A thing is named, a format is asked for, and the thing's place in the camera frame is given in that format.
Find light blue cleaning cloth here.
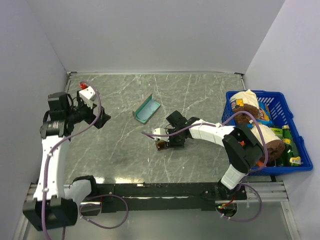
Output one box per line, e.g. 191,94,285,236
137,102,159,123

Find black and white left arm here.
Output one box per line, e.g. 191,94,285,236
22,87,111,231

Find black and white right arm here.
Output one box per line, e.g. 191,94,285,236
159,110,267,199

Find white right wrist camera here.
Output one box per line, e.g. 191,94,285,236
152,128,169,142

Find yellow green snack packet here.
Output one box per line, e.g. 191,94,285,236
289,156,302,167

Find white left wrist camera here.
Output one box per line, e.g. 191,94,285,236
79,83,96,101

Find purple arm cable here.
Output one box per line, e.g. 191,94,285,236
141,111,270,223
41,80,129,240

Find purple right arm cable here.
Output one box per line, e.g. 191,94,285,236
141,111,270,223

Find aluminium frame rail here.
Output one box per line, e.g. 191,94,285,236
24,181,290,202

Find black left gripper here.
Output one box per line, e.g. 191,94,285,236
66,90,111,128

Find green glass bottle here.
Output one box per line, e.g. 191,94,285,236
279,125,300,167

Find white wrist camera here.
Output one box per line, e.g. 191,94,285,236
152,128,169,142
79,83,96,101

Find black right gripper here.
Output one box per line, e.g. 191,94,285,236
163,127,186,149

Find grey-brown glasses case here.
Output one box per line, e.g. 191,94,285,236
132,92,161,125

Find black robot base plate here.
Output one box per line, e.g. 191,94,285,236
82,182,247,213

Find brown tortoise sunglasses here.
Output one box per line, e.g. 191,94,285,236
155,140,168,151

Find blue plastic basket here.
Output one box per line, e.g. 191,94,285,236
221,90,314,177

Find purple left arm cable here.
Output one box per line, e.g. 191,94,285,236
41,80,129,240

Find brown plush toy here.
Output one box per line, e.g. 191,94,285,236
232,103,259,125

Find blue Lays chip bag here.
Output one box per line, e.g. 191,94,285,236
256,101,274,127

